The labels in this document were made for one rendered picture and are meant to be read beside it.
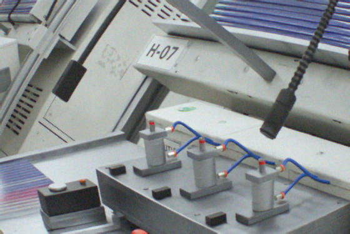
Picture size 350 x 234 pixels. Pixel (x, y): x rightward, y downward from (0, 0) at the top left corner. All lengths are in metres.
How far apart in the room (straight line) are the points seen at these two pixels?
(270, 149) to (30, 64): 1.19
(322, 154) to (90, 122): 1.34
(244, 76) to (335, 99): 0.21
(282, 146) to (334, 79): 0.11
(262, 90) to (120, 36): 1.14
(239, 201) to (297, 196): 0.06
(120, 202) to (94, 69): 1.22
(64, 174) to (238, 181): 0.38
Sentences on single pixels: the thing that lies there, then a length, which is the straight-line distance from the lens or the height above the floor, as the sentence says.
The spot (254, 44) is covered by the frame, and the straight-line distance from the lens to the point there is 1.08.
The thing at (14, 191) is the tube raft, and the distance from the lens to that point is 1.06.
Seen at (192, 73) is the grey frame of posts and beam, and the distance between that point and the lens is 1.17.
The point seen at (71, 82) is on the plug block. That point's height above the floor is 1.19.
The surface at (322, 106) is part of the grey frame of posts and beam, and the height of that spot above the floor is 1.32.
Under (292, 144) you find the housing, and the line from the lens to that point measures 0.88.
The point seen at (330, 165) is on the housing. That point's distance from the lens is 0.80.
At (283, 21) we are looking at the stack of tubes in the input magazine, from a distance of 1.02.
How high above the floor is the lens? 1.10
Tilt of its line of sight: 8 degrees up
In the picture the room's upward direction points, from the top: 32 degrees clockwise
